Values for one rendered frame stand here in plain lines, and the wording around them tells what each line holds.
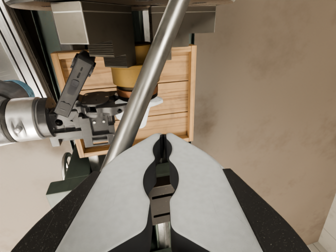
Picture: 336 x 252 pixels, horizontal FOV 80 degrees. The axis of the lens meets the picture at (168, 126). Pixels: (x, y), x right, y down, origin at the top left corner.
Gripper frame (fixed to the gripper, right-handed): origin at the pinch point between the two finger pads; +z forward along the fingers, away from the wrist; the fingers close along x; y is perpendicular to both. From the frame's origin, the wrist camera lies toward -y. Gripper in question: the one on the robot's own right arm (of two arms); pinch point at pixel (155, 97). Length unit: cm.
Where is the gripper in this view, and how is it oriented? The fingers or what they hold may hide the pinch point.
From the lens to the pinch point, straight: 39.3
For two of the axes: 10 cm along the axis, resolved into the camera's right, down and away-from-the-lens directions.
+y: 0.1, 8.9, 4.6
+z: 9.7, -1.1, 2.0
